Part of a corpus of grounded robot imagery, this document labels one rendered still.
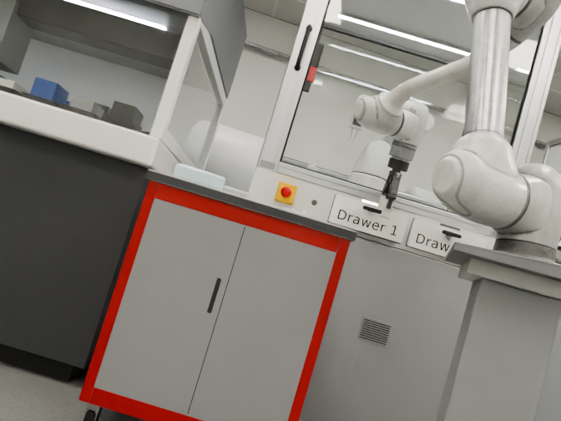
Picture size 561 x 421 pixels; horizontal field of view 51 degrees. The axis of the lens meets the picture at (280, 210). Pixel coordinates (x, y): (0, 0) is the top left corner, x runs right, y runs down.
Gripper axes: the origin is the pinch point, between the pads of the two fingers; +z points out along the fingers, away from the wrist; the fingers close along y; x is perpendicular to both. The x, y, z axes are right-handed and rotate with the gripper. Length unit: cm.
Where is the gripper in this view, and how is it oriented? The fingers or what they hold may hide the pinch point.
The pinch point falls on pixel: (382, 212)
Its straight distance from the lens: 220.5
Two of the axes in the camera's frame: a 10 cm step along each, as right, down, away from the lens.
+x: -9.6, -2.9, 0.1
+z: -2.9, 9.5, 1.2
